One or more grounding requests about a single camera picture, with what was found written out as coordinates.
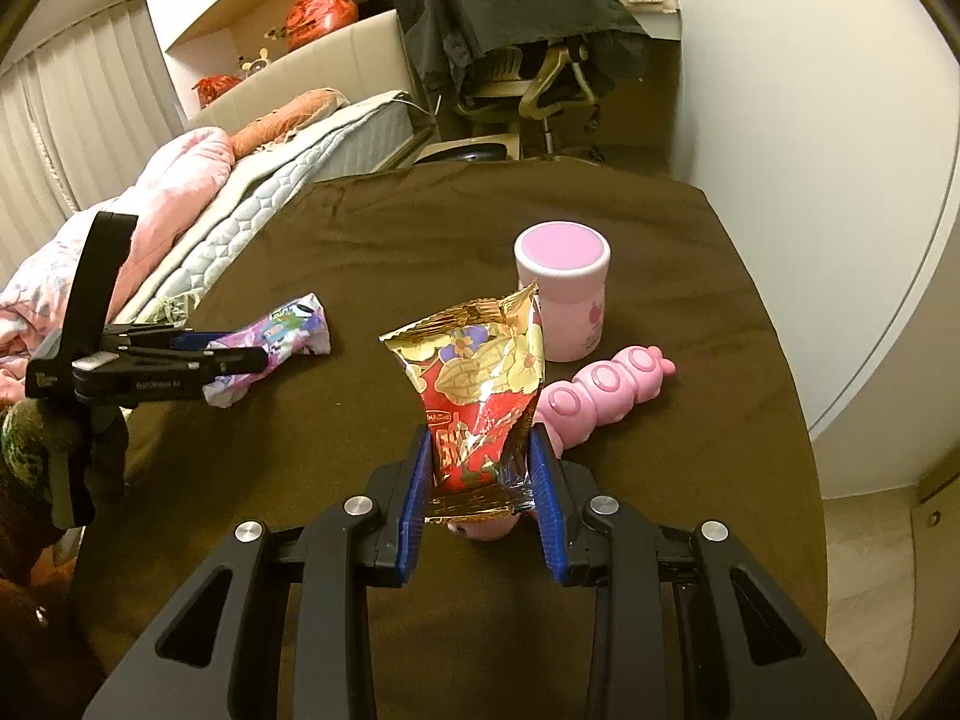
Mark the beige office chair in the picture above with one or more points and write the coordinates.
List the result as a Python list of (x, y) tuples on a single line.
[(498, 94)]

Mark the dark jacket on chair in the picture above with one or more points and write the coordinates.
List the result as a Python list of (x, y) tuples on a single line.
[(446, 38)]

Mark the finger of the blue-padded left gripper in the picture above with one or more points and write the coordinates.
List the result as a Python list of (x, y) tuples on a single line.
[(194, 341), (220, 362)]

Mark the white quilted mattress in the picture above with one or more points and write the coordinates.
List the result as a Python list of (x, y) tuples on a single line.
[(358, 139)]

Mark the pink caterpillar toy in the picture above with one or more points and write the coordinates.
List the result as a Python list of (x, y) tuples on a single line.
[(602, 393)]

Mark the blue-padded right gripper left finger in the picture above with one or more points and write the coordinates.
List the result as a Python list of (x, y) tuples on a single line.
[(279, 620)]

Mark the black round disc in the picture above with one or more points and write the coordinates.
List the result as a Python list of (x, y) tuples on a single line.
[(471, 153)]

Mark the red gold snack bag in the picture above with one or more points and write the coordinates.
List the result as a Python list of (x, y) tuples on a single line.
[(478, 368)]

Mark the red plastic bag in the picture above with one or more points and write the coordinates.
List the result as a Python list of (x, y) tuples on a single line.
[(308, 20), (210, 88)]

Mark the pink cartoon tissue pack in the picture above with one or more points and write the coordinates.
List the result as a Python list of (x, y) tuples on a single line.
[(298, 327)]

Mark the white vertical blinds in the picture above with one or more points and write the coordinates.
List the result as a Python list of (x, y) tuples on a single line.
[(81, 115)]

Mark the orange pillow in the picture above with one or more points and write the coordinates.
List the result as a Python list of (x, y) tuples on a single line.
[(307, 108)]

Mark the pink blanket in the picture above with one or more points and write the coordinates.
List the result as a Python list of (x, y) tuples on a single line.
[(178, 182)]

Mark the person's left hand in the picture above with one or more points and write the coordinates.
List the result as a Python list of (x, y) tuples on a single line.
[(34, 432)]

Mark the beige headboard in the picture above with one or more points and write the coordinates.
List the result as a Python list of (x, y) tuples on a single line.
[(366, 58)]

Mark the pink cylindrical cup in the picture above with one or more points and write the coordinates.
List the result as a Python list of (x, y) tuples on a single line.
[(569, 262)]

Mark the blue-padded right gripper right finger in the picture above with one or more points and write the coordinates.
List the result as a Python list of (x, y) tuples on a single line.
[(688, 624)]

